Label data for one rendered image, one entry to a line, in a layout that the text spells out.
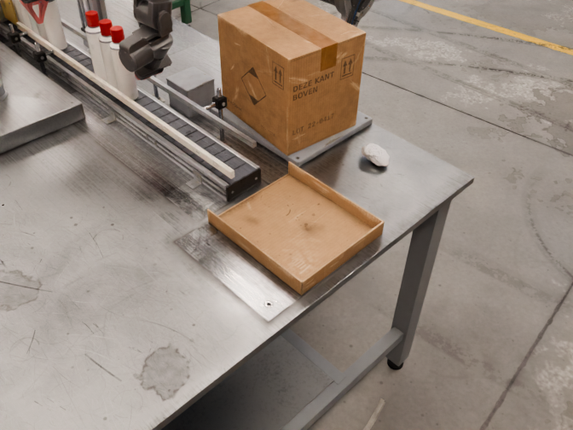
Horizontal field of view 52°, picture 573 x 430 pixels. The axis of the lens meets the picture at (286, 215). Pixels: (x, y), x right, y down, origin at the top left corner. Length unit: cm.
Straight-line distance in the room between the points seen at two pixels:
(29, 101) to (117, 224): 55
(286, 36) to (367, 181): 40
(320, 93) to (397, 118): 184
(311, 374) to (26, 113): 109
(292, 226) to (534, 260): 149
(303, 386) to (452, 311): 77
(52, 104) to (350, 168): 83
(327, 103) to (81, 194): 65
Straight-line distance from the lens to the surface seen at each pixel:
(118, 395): 110
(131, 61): 143
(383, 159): 152
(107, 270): 129
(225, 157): 146
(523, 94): 374
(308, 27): 151
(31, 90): 185
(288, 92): 141
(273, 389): 178
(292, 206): 138
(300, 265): 125
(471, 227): 269
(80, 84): 186
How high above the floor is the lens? 175
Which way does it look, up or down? 42 degrees down
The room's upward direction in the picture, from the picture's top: 1 degrees clockwise
